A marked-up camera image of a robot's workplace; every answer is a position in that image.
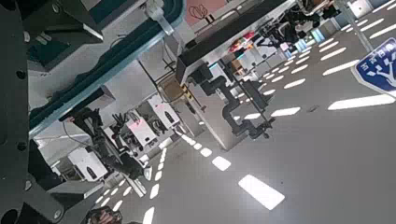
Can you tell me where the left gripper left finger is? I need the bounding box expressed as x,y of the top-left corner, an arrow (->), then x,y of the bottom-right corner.
18,139 -> 106,224

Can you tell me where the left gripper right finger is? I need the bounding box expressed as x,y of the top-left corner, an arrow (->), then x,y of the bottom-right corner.
27,0 -> 105,72

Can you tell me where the black jointed robot arm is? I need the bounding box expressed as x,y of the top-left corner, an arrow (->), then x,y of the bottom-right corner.
60,106 -> 146,182
189,62 -> 276,140

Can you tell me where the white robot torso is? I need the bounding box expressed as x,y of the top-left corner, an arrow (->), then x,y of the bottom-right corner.
125,115 -> 159,151
147,93 -> 182,131
67,147 -> 109,182

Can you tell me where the pink printed panel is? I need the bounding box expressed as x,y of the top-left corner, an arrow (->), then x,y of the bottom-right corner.
184,0 -> 229,28

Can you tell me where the red colourful toy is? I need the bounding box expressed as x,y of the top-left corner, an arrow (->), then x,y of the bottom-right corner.
228,30 -> 257,53

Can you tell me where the grey metal pole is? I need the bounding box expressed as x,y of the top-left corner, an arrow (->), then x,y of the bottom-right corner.
333,0 -> 375,53

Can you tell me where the blue white sign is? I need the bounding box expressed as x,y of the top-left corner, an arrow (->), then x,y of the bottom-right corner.
350,36 -> 396,98

